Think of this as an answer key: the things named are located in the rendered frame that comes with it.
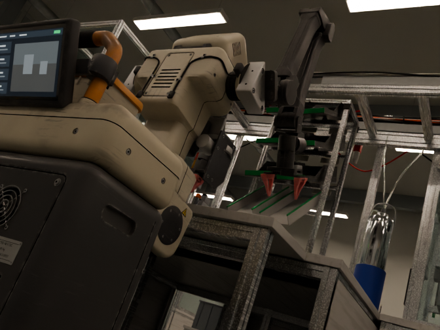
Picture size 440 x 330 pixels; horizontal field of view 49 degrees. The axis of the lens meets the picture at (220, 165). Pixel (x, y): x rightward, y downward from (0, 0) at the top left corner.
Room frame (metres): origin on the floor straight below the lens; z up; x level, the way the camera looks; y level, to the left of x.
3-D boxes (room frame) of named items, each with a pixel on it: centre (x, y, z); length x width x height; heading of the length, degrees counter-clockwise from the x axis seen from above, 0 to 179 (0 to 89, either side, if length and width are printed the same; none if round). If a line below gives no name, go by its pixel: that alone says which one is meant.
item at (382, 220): (2.44, -0.93, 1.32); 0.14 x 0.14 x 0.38
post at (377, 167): (2.77, -0.95, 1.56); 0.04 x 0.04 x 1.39; 56
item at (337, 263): (2.48, -0.23, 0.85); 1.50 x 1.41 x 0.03; 56
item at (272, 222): (1.85, -0.03, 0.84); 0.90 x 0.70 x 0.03; 55
